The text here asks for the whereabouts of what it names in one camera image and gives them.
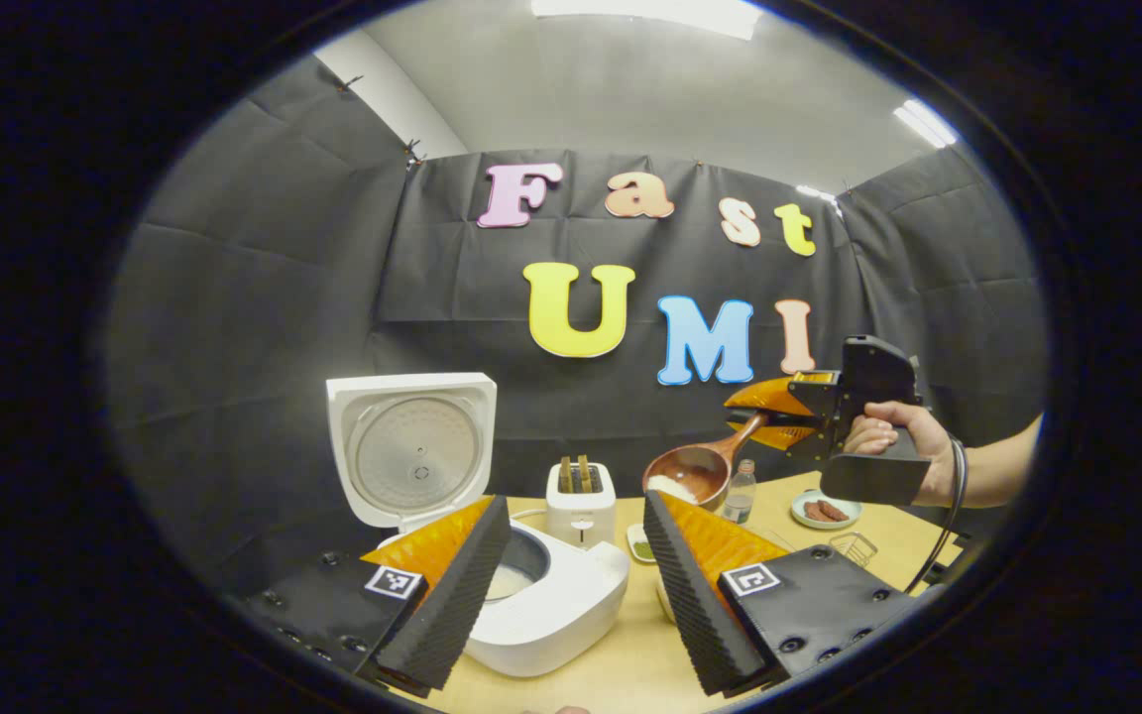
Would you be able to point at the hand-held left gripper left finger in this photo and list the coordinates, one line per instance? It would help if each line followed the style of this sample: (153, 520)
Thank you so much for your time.
(452, 615)

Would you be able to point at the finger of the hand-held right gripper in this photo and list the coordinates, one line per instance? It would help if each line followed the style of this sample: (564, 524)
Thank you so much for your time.
(779, 395)
(799, 433)

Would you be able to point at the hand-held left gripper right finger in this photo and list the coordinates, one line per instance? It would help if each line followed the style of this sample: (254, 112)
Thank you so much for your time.
(695, 605)

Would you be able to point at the brown wooden spoon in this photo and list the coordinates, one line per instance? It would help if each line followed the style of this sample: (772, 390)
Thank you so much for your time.
(690, 476)

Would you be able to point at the clear square chopstick holder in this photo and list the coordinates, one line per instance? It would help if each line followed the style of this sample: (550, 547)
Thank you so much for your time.
(841, 543)

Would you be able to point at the white rice cooker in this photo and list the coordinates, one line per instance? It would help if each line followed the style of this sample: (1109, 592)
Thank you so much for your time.
(571, 615)

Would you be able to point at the brown biscuit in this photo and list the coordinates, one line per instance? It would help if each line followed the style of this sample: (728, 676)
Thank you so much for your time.
(813, 512)
(835, 510)

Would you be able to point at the white divided grain dish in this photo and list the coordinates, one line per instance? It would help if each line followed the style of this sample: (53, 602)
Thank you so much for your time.
(640, 545)

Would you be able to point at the pale green plate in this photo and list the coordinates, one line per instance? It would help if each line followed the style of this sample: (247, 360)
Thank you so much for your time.
(801, 522)

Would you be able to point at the small clear bottle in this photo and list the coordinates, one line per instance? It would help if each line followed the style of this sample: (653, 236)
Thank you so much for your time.
(740, 501)

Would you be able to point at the white toaster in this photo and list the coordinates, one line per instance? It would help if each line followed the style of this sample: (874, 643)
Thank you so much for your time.
(581, 511)

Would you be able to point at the brown bread slice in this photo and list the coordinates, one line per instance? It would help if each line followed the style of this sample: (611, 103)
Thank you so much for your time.
(565, 476)
(584, 474)

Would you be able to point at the ceiling light panel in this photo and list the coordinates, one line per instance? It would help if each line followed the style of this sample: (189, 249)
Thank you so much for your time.
(925, 123)
(645, 15)

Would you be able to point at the black backdrop cloth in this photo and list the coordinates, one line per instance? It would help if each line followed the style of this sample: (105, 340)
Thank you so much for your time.
(254, 327)

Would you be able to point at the black cloth clip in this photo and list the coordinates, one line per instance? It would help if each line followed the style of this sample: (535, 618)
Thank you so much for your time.
(349, 82)
(413, 152)

